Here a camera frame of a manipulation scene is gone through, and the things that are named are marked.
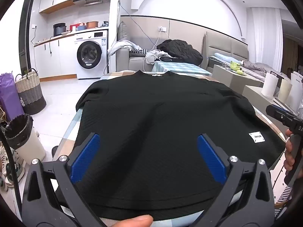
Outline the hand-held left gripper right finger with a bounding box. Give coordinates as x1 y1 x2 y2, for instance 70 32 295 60
198 133 276 227

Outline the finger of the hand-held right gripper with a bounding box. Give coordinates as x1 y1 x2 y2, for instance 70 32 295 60
271 104 290 112
266 106 296 125

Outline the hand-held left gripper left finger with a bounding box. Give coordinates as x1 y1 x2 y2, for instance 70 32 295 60
21 132 107 227

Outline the black sweater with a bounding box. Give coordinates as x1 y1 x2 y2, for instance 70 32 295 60
75 70 286 221

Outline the person's right hand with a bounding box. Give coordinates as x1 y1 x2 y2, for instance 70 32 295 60
283 129 296 172

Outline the person's left hand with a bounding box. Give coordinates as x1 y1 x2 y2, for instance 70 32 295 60
109 215 153 227

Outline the cream paper roll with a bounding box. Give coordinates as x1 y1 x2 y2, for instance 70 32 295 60
277 79 293 103

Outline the brown blue plaid tablecloth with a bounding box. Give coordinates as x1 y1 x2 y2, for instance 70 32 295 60
52 70 299 227

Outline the white paper roll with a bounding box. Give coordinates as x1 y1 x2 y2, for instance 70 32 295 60
261 72 279 98
290 72 303 114

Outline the beige cabinet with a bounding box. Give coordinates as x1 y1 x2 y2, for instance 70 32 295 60
242 85 284 114
212 64 264 92

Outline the cream trash bin black liner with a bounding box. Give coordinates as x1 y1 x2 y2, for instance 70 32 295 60
1 114 46 165

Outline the green toy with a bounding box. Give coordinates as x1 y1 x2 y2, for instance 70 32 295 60
230 61 244 74

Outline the white curtain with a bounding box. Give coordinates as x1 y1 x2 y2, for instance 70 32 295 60
247 7 283 72

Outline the light blue pillow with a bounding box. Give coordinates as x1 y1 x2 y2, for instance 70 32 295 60
214 53 233 63

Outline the beige bed headboard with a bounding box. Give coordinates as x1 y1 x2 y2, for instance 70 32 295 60
201 31 249 68

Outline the woven laundry basket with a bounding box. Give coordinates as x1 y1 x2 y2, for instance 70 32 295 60
15 68 47 115

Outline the blue checked tablecloth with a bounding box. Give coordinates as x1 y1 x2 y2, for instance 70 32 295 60
151 61 212 76

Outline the purple bag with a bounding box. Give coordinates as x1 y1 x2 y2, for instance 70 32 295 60
0 72 25 121

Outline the grey sofa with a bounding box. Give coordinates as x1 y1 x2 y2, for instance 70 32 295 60
108 21 206 73

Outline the white lower cabinet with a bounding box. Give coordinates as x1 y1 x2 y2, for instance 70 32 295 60
34 32 78 79

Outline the white washing machine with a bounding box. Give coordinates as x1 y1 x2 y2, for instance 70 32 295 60
75 30 109 79

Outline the black padded jacket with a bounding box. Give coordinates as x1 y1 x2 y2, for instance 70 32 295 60
157 39 203 65

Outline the pale grey clothing pile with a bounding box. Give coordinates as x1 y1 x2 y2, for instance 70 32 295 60
145 50 173 65

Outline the light grey garment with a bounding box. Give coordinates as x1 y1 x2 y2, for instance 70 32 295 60
108 40 140 56

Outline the black cooking pot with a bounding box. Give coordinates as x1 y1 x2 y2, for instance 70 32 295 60
53 23 67 36

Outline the grey pillow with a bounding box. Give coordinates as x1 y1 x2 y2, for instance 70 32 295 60
118 21 130 42

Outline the dark glass door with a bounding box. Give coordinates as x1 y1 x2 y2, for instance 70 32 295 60
19 0 36 75

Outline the range hood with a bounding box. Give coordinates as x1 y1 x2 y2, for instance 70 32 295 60
73 0 106 7

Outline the black cable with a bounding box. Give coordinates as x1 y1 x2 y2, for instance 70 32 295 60
0 123 22 218

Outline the blue cable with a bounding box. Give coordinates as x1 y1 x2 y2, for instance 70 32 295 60
118 0 157 46

